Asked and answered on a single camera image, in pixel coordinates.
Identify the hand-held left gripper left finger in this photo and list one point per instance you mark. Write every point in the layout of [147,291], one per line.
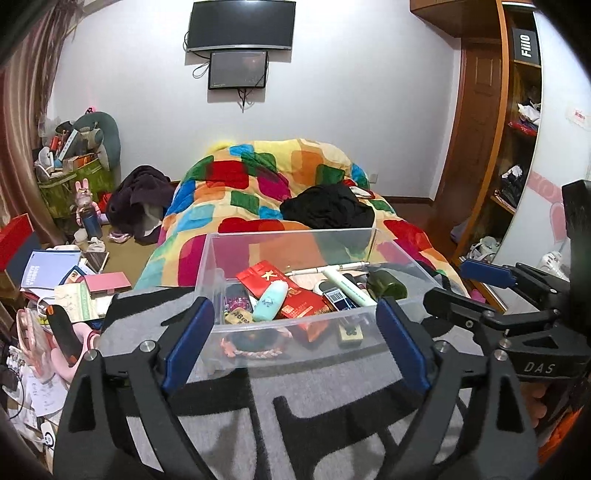
[189,344]

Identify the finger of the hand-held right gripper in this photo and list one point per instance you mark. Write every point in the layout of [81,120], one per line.
[485,271]
[461,310]

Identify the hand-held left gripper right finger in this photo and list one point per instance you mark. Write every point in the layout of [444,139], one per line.
[404,344]

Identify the purple binder clips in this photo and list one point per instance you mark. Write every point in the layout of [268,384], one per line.
[236,303]

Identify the small blue box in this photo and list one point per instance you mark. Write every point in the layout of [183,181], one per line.
[341,302]

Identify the light green tube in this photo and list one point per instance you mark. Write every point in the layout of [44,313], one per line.
[348,288]

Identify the clear plastic box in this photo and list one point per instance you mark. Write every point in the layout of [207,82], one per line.
[323,357]

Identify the mint green bottle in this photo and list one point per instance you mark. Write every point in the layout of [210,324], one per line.
[271,300]

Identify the person's right hand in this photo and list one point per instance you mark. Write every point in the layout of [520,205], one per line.
[535,404]

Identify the white shoes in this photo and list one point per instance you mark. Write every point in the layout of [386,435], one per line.
[484,249]

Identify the small yellow-green block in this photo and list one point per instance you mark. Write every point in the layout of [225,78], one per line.
[351,334]

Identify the dark green jar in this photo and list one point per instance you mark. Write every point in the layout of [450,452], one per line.
[388,286]

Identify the grey patterned tablecloth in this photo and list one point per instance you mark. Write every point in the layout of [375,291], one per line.
[277,387]

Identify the pink curved holder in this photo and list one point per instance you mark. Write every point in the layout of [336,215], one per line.
[87,339]

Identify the red envelope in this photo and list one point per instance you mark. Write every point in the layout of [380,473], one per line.
[265,276]

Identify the pink flat box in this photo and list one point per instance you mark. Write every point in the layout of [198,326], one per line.
[107,282]

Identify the green and white book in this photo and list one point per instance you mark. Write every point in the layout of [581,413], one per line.
[76,302]

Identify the black tool with orange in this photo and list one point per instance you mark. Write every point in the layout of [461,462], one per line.
[64,334]

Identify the wooden shelf unit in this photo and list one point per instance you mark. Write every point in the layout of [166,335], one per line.
[505,138]

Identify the wooden door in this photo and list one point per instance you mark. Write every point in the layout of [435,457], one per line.
[475,120]

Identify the blue bottle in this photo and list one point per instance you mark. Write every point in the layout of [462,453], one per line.
[92,225]

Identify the rose gold hand mirror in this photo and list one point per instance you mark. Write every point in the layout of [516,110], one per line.
[34,344]

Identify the black garment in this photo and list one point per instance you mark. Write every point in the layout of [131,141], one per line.
[328,207]

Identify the dark purple garment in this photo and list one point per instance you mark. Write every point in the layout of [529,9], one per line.
[138,194]

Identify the blue notebook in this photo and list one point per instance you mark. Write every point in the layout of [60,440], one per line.
[48,270]

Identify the white paper sheets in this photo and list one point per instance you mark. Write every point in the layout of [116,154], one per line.
[39,397]

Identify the colourful patchwork blanket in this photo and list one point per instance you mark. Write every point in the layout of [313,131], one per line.
[240,184]

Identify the white wardrobe panel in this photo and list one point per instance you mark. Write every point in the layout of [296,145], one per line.
[558,115]

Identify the pink bunny toy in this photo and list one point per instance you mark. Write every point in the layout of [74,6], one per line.
[84,196]

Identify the green bag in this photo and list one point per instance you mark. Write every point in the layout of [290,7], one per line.
[69,194]

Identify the red box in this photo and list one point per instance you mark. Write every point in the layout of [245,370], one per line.
[14,240]

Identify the grey-green neck pillow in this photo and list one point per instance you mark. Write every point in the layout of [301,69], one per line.
[110,131]

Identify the black printed box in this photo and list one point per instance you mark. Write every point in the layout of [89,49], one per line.
[526,44]

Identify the small black monitor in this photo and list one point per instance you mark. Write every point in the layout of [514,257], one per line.
[238,69]

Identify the brown striped curtain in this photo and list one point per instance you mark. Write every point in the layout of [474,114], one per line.
[23,115]

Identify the large black monitor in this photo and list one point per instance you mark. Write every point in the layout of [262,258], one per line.
[240,25]

